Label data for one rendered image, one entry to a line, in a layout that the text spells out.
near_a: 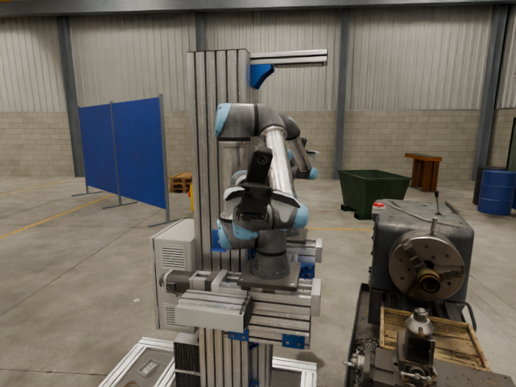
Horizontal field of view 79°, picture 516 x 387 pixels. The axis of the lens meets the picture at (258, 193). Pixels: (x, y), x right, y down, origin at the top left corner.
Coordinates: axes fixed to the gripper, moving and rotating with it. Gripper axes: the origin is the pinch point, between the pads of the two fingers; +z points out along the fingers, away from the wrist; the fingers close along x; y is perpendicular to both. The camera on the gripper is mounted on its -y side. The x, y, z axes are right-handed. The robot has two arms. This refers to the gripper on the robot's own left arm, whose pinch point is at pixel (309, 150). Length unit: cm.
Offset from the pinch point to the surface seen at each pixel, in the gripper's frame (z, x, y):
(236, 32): 723, -647, -258
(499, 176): 592, 163, 56
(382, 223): -34, 62, 26
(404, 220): -29, 72, 23
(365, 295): 14, 55, 97
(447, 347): -72, 102, 56
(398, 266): -49, 76, 40
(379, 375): -111, 84, 51
